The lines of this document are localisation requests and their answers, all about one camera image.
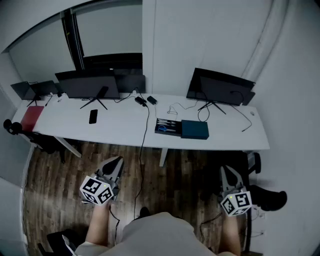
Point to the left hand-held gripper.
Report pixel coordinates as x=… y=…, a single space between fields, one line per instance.
x=96 y=191

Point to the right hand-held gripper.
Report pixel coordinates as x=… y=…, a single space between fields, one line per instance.
x=236 y=202

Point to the black box with scissors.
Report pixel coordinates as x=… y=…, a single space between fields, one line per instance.
x=195 y=130

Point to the person's right forearm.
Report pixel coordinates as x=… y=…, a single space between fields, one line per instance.
x=230 y=235

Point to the person's left forearm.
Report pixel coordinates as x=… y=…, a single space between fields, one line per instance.
x=98 y=225

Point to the white desk leg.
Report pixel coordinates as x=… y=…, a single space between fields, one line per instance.
x=163 y=157
x=68 y=147

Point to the black smartphone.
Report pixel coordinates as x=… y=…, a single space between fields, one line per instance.
x=93 y=116

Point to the person's black shoe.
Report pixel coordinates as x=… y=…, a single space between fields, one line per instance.
x=144 y=212

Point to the black power adapter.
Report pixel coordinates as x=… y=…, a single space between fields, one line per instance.
x=140 y=100
x=152 y=100

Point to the person's white shirt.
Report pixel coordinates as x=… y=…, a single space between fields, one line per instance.
x=160 y=235

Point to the black monitor behind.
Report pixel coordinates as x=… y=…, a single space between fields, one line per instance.
x=131 y=83

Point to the black monitor with tripod stand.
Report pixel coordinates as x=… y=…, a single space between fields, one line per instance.
x=87 y=86

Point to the wide black monitor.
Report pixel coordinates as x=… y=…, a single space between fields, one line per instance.
x=220 y=87

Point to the red notebook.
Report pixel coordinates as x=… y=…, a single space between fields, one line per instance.
x=32 y=117

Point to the black headphones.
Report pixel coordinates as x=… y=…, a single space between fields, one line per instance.
x=13 y=127

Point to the light grey sofa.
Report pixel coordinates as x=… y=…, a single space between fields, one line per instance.
x=11 y=200

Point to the small black monitor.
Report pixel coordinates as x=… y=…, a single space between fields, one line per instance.
x=23 y=90

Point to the black window frame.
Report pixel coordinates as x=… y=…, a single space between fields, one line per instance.
x=72 y=40

